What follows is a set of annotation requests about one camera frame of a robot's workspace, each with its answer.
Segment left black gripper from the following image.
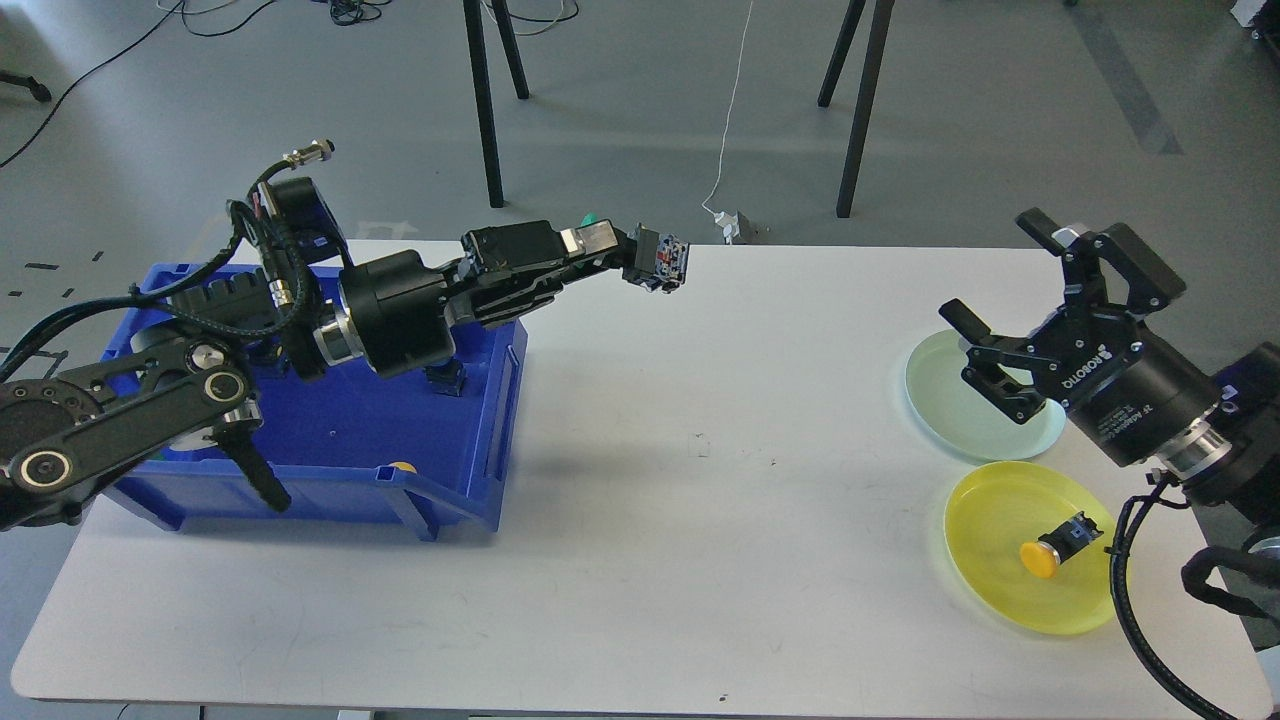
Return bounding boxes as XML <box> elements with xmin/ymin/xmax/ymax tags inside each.
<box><xmin>320</xmin><ymin>220</ymin><xmax>631</xmax><ymax>378</ymax></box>

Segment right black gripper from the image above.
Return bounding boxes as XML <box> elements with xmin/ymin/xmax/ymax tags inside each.
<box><xmin>940</xmin><ymin>208</ymin><xmax>1220</xmax><ymax>466</ymax></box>

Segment green push button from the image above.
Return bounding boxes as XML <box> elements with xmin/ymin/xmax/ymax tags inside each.
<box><xmin>575</xmin><ymin>219</ymin><xmax>691</xmax><ymax>293</ymax></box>
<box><xmin>422</xmin><ymin>357</ymin><xmax>467</xmax><ymax>397</ymax></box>

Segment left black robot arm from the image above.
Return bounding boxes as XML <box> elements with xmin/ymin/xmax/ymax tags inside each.
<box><xmin>1</xmin><ymin>138</ymin><xmax>687</xmax><ymax>530</ymax></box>

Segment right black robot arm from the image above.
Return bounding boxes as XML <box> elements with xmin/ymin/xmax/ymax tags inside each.
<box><xmin>940</xmin><ymin>208</ymin><xmax>1279</xmax><ymax>719</ymax></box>

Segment light green plate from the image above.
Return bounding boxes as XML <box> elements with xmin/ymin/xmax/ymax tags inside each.
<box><xmin>902</xmin><ymin>329</ymin><xmax>1066</xmax><ymax>462</ymax></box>

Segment yellow plate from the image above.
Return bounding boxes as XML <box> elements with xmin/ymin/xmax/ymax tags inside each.
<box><xmin>942</xmin><ymin>461</ymin><xmax>1117</xmax><ymax>635</ymax></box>

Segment white power adapter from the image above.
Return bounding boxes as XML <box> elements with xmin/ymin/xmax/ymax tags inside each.
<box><xmin>712</xmin><ymin>211</ymin><xmax>768</xmax><ymax>246</ymax></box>

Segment blue plastic bin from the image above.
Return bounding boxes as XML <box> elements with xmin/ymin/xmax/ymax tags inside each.
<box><xmin>105</xmin><ymin>322</ymin><xmax>529</xmax><ymax>541</ymax></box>

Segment black tripod legs left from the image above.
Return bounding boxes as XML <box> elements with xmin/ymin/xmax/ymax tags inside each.
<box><xmin>462</xmin><ymin>1</ymin><xmax>531</xmax><ymax>209</ymax></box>

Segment black tripod legs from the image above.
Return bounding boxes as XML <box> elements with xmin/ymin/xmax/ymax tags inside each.
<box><xmin>817</xmin><ymin>1</ymin><xmax>896</xmax><ymax>219</ymax></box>
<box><xmin>462</xmin><ymin>1</ymin><xmax>531</xmax><ymax>209</ymax></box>

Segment black tripod legs right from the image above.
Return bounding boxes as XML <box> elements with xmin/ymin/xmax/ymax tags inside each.
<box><xmin>817</xmin><ymin>1</ymin><xmax>896</xmax><ymax>219</ymax></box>

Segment white cable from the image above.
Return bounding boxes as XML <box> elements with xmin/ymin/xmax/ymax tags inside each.
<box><xmin>703</xmin><ymin>0</ymin><xmax>758</xmax><ymax>217</ymax></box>

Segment black floor cables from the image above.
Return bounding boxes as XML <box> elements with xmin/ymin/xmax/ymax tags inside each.
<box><xmin>0</xmin><ymin>0</ymin><xmax>581</xmax><ymax>169</ymax></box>

